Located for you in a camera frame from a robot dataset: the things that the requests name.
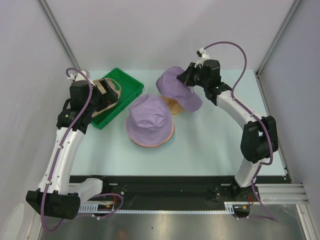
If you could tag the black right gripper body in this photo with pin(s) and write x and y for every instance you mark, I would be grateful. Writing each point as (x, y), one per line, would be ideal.
(199, 79)

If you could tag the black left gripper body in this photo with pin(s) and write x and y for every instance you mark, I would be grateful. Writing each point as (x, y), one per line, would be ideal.
(97, 102)

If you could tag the lavender baseball cap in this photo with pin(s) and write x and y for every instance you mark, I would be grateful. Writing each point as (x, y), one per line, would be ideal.
(169, 86)

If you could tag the lavender purple hat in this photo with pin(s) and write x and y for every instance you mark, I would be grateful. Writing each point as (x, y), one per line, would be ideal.
(149, 121)

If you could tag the pink hat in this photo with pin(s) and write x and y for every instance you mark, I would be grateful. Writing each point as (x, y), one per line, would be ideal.
(173, 129)

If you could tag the orange hat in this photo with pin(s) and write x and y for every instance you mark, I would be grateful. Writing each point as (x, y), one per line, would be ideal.
(155, 145)

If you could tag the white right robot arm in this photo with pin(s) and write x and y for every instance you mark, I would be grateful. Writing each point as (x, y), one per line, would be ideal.
(259, 138)

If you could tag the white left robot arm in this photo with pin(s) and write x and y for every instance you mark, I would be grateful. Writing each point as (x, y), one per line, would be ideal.
(53, 197)

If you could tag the green plastic tray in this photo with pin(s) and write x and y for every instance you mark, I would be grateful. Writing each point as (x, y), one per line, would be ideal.
(130, 89)

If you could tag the wooden hat stand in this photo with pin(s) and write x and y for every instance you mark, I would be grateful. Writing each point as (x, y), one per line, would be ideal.
(173, 105)

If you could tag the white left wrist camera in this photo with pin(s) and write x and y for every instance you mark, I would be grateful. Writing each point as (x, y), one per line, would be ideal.
(77, 76)

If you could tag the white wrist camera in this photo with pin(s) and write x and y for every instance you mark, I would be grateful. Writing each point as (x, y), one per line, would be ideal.
(77, 76)
(203, 56)

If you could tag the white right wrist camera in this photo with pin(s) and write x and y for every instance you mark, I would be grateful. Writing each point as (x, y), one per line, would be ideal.
(203, 56)

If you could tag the aluminium frame post left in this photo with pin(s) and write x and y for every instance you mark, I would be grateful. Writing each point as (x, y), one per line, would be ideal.
(52, 21)

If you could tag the aluminium frame post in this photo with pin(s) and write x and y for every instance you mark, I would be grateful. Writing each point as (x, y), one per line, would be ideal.
(279, 35)
(52, 21)

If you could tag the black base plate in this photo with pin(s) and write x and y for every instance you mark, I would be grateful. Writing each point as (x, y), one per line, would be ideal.
(178, 193)

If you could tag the aluminium frame post right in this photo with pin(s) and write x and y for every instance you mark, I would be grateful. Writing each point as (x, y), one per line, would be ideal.
(279, 35)

